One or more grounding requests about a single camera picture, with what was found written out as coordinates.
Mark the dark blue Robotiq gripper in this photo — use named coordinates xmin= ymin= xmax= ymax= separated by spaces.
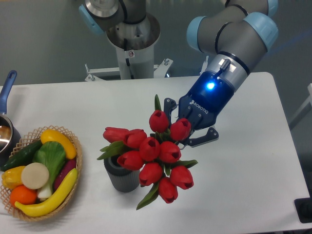
xmin=164 ymin=54 xmax=250 ymax=148

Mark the red tulip bouquet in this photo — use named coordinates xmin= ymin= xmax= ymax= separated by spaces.
xmin=98 ymin=96 xmax=198 ymax=210

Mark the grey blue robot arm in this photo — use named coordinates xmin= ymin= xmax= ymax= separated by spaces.
xmin=78 ymin=0 xmax=278 ymax=147

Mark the dark grey ribbed vase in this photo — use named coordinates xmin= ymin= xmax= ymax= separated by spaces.
xmin=104 ymin=156 xmax=140 ymax=193

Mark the white furniture leg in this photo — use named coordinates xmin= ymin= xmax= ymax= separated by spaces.
xmin=288 ymin=83 xmax=312 ymax=130

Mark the purple sweet potato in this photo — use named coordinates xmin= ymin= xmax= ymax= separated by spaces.
xmin=53 ymin=159 xmax=76 ymax=191

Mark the black device at edge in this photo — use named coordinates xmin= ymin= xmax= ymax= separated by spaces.
xmin=294 ymin=197 xmax=312 ymax=223

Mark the yellow lemon squash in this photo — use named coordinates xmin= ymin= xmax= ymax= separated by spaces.
xmin=40 ymin=129 xmax=77 ymax=159

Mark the green bok choy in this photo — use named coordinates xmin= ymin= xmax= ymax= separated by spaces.
xmin=32 ymin=141 xmax=66 ymax=201

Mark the yellow banana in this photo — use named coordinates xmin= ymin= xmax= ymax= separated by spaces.
xmin=15 ymin=168 xmax=78 ymax=217

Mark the woven wicker basket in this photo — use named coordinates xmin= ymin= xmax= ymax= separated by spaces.
xmin=0 ymin=125 xmax=82 ymax=222

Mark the beige round radish slice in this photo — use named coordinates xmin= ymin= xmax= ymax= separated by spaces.
xmin=21 ymin=162 xmax=49 ymax=190

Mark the dark green cucumber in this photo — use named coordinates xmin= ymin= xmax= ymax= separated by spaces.
xmin=0 ymin=140 xmax=42 ymax=172

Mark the orange fruit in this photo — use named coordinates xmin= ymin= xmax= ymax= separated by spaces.
xmin=10 ymin=185 xmax=37 ymax=207

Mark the yellow bell pepper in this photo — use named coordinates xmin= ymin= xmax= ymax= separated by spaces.
xmin=1 ymin=166 xmax=26 ymax=190

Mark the white metal base frame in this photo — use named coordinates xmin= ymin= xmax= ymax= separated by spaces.
xmin=84 ymin=55 xmax=210 ymax=82

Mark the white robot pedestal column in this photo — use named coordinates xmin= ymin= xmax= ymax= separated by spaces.
xmin=106 ymin=13 xmax=160 ymax=80

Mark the blue handled saucepan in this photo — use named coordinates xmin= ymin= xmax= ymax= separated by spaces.
xmin=0 ymin=70 xmax=21 ymax=166

